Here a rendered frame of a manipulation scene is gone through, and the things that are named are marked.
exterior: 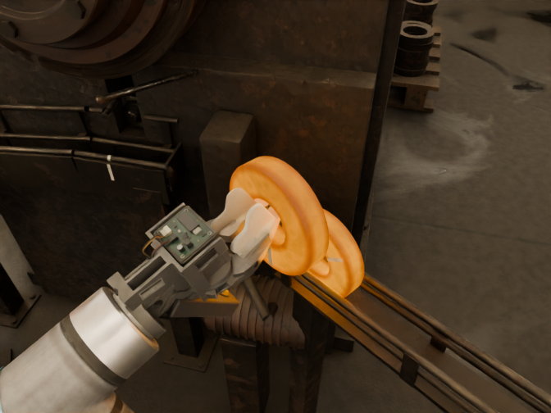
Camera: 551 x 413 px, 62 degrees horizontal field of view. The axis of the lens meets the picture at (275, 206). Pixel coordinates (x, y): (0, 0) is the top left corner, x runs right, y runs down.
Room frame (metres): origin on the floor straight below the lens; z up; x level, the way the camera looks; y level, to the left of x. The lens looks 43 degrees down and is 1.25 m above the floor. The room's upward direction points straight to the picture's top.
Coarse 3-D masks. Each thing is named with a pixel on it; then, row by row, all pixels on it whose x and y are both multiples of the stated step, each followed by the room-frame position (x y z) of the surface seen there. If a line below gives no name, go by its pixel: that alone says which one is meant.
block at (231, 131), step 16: (224, 112) 0.74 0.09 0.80; (208, 128) 0.69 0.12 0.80; (224, 128) 0.69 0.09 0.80; (240, 128) 0.69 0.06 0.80; (208, 144) 0.66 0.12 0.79; (224, 144) 0.65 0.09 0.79; (240, 144) 0.65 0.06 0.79; (208, 160) 0.66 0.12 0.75; (224, 160) 0.65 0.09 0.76; (240, 160) 0.65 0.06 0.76; (208, 176) 0.66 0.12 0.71; (224, 176) 0.65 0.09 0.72; (208, 192) 0.66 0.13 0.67; (224, 192) 0.65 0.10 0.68; (224, 208) 0.65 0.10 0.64
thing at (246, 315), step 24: (240, 288) 0.54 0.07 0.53; (264, 288) 0.54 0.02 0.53; (288, 288) 0.54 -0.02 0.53; (240, 312) 0.50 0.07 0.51; (288, 312) 0.49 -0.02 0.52; (240, 336) 0.49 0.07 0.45; (264, 336) 0.47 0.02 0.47; (288, 336) 0.46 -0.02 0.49; (240, 360) 0.50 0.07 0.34; (264, 360) 0.54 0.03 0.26; (240, 384) 0.50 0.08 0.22; (264, 384) 0.53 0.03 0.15; (240, 408) 0.50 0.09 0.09; (264, 408) 0.53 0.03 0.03
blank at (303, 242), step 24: (240, 168) 0.44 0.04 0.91; (264, 168) 0.41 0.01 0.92; (288, 168) 0.41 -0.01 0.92; (264, 192) 0.40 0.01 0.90; (288, 192) 0.38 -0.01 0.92; (312, 192) 0.39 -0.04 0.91; (288, 216) 0.37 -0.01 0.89; (312, 216) 0.36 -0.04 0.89; (288, 240) 0.37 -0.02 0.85; (312, 240) 0.35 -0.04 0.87; (288, 264) 0.37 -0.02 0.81; (312, 264) 0.35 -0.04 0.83
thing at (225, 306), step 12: (180, 300) 0.30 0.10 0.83; (192, 300) 0.30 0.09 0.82; (216, 300) 0.33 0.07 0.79; (228, 300) 0.34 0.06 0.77; (168, 312) 0.29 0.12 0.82; (180, 312) 0.29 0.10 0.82; (192, 312) 0.30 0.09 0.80; (204, 312) 0.31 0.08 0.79; (216, 312) 0.32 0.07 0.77; (228, 312) 0.33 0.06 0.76
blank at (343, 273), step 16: (336, 224) 0.47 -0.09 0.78; (336, 240) 0.44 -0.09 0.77; (352, 240) 0.45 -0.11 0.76; (336, 256) 0.43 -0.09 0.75; (352, 256) 0.43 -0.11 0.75; (320, 272) 0.46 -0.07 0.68; (336, 272) 0.43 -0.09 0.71; (352, 272) 0.42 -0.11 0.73; (336, 288) 0.43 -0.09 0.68; (352, 288) 0.41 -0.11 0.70
